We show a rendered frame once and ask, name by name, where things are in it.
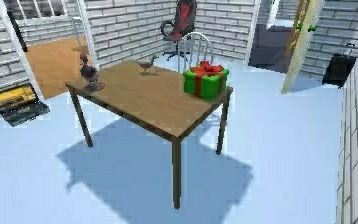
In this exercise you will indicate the brown wooden table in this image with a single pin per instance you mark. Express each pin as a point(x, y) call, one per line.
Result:
point(153, 100)

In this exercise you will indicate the green gift box red ribbon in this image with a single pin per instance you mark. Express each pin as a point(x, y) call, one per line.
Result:
point(205, 83)

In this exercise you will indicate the small grey bird statue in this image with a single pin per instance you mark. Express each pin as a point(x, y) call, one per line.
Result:
point(146, 64)

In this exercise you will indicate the white wooden chair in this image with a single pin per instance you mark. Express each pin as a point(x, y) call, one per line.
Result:
point(195, 50)

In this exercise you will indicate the red black office chair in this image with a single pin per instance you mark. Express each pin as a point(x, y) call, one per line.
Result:
point(182, 23)

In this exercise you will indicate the dark duck statue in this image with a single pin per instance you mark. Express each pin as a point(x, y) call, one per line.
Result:
point(89, 74)

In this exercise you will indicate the pale yellow room door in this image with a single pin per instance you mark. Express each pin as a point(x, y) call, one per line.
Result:
point(300, 46)

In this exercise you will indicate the open black laptop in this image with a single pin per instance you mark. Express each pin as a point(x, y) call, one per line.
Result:
point(17, 103)

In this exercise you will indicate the black suitcase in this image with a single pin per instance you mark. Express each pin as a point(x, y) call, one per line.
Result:
point(339, 69)

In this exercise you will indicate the white room door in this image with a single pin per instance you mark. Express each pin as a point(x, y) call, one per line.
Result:
point(15, 50)

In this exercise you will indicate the white framed window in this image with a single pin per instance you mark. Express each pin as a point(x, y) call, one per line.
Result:
point(37, 8)

